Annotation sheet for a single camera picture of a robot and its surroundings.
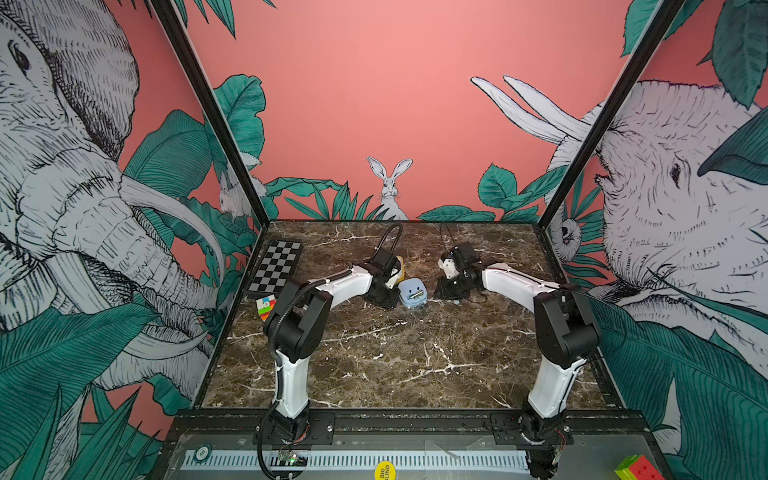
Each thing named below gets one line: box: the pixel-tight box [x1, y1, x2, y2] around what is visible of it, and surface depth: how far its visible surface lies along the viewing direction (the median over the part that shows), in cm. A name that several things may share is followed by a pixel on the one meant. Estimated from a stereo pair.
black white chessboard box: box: [244, 239, 304, 297], surface depth 106 cm
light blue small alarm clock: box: [398, 278, 428, 308], surface depth 97 cm
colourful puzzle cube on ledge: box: [614, 454, 665, 480], surface depth 67 cm
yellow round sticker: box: [374, 460, 397, 480], surface depth 70 cm
